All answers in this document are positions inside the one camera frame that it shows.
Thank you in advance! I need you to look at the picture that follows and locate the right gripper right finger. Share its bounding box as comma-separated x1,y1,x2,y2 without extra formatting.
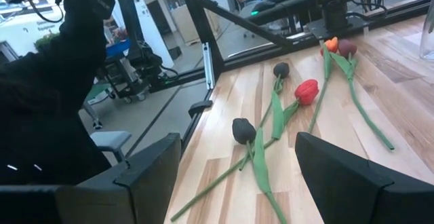
294,132,434,224

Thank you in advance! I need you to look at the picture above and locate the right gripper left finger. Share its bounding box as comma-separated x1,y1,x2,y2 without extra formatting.
79,132,182,224

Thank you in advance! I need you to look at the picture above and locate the grey chair armrest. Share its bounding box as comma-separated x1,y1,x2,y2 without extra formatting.
88,130,133,166

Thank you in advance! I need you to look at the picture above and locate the black table clamp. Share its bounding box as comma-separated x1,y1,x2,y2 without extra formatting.
187,99,214,119

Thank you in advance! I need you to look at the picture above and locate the red tulip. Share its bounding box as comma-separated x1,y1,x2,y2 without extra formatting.
170,79,320,222

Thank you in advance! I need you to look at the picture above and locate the black tulip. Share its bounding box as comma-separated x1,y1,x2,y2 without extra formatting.
232,117,289,224
237,62,291,172

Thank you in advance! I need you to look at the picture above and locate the rolling cart with blue top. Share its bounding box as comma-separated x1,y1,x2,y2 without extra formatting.
81,39,152,130

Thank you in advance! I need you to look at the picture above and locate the dark maroon tulip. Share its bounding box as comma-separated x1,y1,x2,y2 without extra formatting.
330,39,396,151

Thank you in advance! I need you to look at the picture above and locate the orange tulip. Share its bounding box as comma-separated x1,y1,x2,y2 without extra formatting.
307,36,339,134

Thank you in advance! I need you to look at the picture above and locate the wooden crate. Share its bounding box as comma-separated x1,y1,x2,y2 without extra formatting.
169,3,204,45

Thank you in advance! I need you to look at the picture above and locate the clear glass vase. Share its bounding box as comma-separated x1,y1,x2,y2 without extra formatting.
419,0,434,62

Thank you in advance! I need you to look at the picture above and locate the dark grey desk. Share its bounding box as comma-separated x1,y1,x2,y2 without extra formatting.
246,0,325,26

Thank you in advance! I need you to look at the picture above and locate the silver frame bracket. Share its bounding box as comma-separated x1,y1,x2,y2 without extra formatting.
201,41,217,90

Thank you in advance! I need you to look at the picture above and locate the black aluminium table frame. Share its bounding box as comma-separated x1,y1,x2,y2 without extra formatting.
108,0,434,159

